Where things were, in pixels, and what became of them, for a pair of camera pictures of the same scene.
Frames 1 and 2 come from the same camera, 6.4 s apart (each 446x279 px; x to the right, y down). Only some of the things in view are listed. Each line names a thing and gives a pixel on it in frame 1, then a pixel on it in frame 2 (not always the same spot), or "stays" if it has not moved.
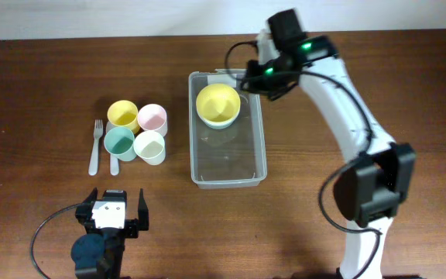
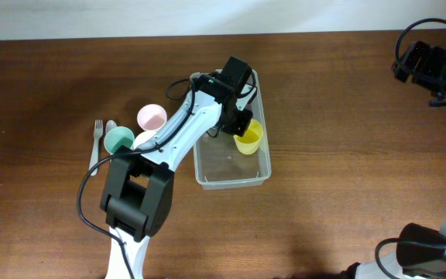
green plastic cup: (120, 142) stays
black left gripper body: (115, 237) → (236, 119)
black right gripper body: (266, 84) → (436, 73)
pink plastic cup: (152, 117) stays
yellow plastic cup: (125, 114) → (250, 140)
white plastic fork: (98, 131) stays
